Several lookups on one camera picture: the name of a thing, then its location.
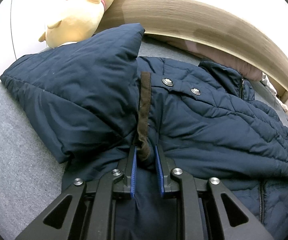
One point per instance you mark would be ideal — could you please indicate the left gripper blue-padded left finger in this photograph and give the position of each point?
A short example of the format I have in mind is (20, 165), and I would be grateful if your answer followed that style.
(86, 210)

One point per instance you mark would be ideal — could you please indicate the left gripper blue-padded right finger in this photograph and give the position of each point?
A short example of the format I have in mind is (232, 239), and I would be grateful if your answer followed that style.
(206, 209)

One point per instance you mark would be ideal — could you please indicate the navy blue quilted jacket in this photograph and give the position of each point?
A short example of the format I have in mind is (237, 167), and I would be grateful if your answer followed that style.
(90, 101)

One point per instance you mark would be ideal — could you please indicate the pink pillow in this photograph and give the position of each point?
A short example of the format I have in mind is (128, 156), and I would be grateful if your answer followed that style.
(206, 52)

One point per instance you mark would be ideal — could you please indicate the yellow Pikachu plush toy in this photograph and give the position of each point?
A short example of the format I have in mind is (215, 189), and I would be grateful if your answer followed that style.
(74, 21)

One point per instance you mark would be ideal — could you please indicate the beige rolled mattress bolster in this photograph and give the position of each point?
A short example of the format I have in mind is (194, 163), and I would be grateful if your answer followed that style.
(202, 23)

